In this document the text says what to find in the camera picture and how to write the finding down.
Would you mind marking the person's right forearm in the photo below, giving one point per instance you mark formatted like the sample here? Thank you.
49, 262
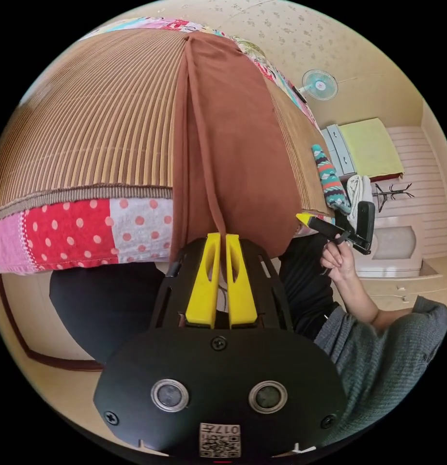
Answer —
365, 301

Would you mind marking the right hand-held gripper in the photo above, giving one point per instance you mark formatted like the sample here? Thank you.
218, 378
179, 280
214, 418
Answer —
326, 228

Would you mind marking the grey drawer cabinet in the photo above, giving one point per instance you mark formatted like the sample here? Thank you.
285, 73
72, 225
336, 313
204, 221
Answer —
368, 147

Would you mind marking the brown long pants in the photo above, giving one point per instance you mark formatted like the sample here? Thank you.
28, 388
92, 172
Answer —
237, 145

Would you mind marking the person's right hand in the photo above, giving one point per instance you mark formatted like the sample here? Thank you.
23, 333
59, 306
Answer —
339, 263

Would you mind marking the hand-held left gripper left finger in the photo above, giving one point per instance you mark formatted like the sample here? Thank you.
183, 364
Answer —
201, 290

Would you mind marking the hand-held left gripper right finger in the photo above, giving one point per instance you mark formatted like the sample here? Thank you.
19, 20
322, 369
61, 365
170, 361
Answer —
242, 298

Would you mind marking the black coat rack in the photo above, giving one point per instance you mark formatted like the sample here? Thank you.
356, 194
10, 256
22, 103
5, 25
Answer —
385, 194

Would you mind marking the white cupboard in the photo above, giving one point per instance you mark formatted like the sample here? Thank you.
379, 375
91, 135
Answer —
397, 241

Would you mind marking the bed with striped woven mat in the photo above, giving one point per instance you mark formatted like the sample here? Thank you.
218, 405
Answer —
89, 120

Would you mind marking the person's body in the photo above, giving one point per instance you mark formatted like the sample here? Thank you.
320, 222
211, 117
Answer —
383, 367

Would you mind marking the pile of clothes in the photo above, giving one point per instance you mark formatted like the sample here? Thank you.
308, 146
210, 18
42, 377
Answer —
326, 174

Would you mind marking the wall fan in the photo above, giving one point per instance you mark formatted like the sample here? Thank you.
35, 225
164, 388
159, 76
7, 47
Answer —
319, 84

